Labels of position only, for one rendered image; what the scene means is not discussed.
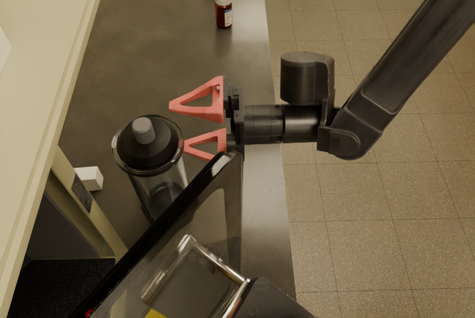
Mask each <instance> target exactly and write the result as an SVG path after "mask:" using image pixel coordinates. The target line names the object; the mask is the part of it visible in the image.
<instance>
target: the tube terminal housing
mask: <svg viewBox="0 0 475 318"><path fill-rule="evenodd" d="M75 173H76V171H75V169H74V168H73V167H72V166H71V164H70V162H69V161H68V160H67V158H66V156H65V155H64V154H63V152H62V151H61V149H60V147H59V146H58V145H57V149H56V151H55V154H54V158H53V161H52V166H51V168H50V171H49V175H48V178H47V182H46V185H45V191H46V192H47V193H48V194H49V196H50V197H51V198H52V199H53V201H54V202H55V203H56V204H57V205H58V207H60V209H61V210H62V211H63V212H64V213H65V214H66V215H67V217H68V218H69V219H70V220H71V222H72V223H73V224H74V225H75V226H76V227H77V228H78V229H79V230H80V231H81V233H82V234H83V235H84V236H85V237H86V239H87V240H88V241H89V242H90V243H91V244H92V245H93V246H94V248H95V249H96V250H97V251H98V253H99V255H100V258H83V259H102V258H115V259H116V263H117V262H118V261H119V260H120V259H121V258H122V257H123V256H124V255H125V254H126V253H127V252H128V249H127V247H126V246H125V244H124V243H123V241H122V240H121V238H120V237H119V235H118V234H117V232H116V231H115V229H114V228H113V227H112V225H111V223H110V222H109V220H108V219H107V218H106V216H105V214H104V213H103V212H102V210H101V209H100V207H99V205H98V204H97V203H96V201H95V199H94V198H93V197H92V198H93V202H92V206H91V209H90V213H89V212H87V210H86V209H85V207H84V206H83V204H82V203H81V202H80V201H79V200H78V198H77V196H76V195H75V194H74V193H73V191H72V190H71V185H72V182H73V179H74V174H75ZM76 174H77V173H76ZM77 176H78V174H77ZM78 178H79V179H80V180H81V178H80V177H79V176H78ZM81 182H82V180H81ZM82 183H83V182H82ZM83 185H84V186H85V184H84V183H83ZM85 188H86V186H85ZM86 189H87V188H86ZM87 190H88V189H87ZM88 192H89V191H88ZM89 194H90V192H89ZM90 195H91V194H90ZM91 196H92V195H91Z"/></svg>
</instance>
